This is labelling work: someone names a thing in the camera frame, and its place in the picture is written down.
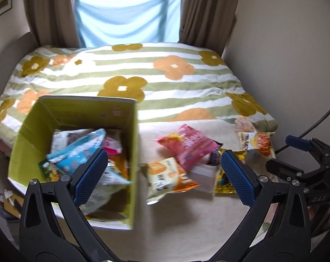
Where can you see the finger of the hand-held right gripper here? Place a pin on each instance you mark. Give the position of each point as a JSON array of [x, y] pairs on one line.
[[282, 167], [298, 142]]

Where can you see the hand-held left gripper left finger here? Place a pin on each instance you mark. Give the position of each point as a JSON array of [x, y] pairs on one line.
[[90, 177]]

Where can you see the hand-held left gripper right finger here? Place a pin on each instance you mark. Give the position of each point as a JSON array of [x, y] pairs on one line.
[[238, 177]]

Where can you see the yellow snack packet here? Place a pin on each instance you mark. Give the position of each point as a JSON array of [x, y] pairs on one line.
[[223, 186]]

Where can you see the grey white snack packet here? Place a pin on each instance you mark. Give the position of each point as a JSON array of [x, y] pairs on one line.
[[114, 182]]

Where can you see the light blue snack packet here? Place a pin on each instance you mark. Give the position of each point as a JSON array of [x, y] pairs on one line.
[[74, 152]]

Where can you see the dark purple snack packet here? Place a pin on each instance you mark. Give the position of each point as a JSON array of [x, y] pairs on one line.
[[215, 157]]

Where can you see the white small box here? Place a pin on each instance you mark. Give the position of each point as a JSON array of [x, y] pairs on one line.
[[203, 176]]

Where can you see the orange snack bag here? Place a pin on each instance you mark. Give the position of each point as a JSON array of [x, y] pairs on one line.
[[256, 142]]

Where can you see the dark green snack packet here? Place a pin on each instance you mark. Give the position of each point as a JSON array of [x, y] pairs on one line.
[[49, 170]]

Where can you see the pink orange snack packet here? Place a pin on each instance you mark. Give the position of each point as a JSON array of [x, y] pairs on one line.
[[189, 144]]

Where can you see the green cardboard box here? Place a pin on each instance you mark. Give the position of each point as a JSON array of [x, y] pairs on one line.
[[85, 112]]

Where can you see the white orange snack packet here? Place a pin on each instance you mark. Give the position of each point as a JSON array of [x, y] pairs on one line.
[[165, 177]]

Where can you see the person's right hand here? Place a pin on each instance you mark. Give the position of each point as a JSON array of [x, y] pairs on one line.
[[316, 214]]

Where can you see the cream floral tablecloth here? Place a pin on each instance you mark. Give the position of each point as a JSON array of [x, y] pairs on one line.
[[181, 223]]

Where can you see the stack of books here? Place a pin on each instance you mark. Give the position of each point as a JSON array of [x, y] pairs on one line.
[[10, 202]]

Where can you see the pink folded bedsheet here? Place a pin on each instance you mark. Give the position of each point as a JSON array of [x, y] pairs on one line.
[[2, 146]]

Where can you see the flowered striped blanket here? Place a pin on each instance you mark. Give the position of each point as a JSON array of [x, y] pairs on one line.
[[167, 92]]

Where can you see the grey bed headboard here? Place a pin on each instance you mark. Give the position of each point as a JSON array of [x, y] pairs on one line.
[[14, 57]]

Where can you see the light blue cloth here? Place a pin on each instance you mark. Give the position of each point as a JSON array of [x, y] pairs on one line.
[[126, 16]]

